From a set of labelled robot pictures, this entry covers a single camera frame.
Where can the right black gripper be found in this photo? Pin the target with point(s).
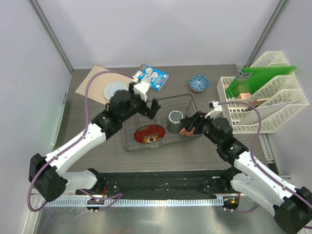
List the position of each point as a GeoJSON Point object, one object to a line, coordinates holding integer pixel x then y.
{"type": "Point", "coordinates": [197, 120]}

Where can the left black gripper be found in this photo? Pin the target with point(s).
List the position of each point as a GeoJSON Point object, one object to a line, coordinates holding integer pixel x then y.
{"type": "Point", "coordinates": [148, 112]}

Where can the white plate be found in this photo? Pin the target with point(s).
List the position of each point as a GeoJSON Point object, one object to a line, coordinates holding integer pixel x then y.
{"type": "Point", "coordinates": [111, 88]}

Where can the pink mug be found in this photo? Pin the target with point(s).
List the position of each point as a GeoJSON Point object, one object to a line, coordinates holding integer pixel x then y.
{"type": "Point", "coordinates": [184, 132]}

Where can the dark red plate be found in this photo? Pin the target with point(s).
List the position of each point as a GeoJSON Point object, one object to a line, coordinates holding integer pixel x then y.
{"type": "Point", "coordinates": [149, 134]}

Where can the blue red patterned bowl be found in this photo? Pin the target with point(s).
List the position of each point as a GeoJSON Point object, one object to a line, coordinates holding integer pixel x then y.
{"type": "Point", "coordinates": [199, 83]}

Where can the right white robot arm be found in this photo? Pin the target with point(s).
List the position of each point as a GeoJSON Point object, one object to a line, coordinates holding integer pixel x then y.
{"type": "Point", "coordinates": [290, 206]}

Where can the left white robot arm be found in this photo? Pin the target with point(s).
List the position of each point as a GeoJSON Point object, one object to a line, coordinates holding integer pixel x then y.
{"type": "Point", "coordinates": [48, 174]}

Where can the beige board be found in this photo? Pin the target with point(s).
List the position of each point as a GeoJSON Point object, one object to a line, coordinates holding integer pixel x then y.
{"type": "Point", "coordinates": [96, 90]}

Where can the blue picture box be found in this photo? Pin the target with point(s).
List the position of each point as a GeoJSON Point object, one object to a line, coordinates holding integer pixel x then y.
{"type": "Point", "coordinates": [157, 77]}

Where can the brown items in organizer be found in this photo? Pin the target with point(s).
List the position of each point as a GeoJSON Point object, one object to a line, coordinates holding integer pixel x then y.
{"type": "Point", "coordinates": [254, 102]}

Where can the grey mug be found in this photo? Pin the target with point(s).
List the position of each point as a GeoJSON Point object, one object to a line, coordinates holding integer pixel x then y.
{"type": "Point", "coordinates": [174, 124]}

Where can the green plastic folder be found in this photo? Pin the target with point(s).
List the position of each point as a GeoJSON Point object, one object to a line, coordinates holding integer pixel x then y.
{"type": "Point", "coordinates": [251, 79]}

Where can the white file organizer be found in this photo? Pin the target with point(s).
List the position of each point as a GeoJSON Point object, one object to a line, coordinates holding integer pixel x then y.
{"type": "Point", "coordinates": [285, 100]}

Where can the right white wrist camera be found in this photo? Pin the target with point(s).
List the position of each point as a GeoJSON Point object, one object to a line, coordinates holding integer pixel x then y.
{"type": "Point", "coordinates": [215, 109]}

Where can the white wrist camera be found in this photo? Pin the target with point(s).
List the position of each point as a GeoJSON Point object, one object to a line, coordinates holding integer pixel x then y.
{"type": "Point", "coordinates": [215, 109]}
{"type": "Point", "coordinates": [141, 87]}

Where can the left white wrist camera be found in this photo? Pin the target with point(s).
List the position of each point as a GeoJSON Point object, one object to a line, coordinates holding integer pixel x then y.
{"type": "Point", "coordinates": [141, 87]}

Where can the black wire dish rack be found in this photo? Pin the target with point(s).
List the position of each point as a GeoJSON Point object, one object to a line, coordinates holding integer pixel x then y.
{"type": "Point", "coordinates": [183, 103]}

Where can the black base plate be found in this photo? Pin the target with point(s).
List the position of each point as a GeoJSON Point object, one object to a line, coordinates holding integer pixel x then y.
{"type": "Point", "coordinates": [165, 185]}

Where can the white slotted cable duct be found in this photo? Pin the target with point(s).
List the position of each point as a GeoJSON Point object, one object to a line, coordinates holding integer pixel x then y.
{"type": "Point", "coordinates": [87, 202]}

